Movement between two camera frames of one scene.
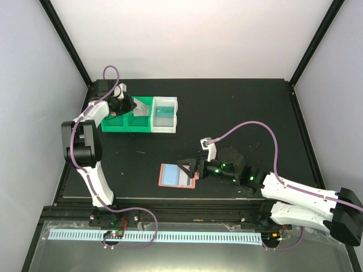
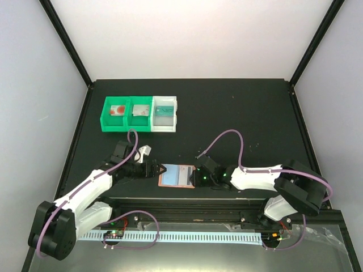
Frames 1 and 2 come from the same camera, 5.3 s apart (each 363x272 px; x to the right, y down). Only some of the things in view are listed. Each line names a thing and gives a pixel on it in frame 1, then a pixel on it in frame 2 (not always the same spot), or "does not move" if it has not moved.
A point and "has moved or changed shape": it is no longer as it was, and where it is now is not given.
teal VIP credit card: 165,111 does not move
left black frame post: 68,41 does not move
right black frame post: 334,9 does not move
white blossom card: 141,109 has moved or changed shape
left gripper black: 130,105 to 152,172
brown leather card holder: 172,175 does not move
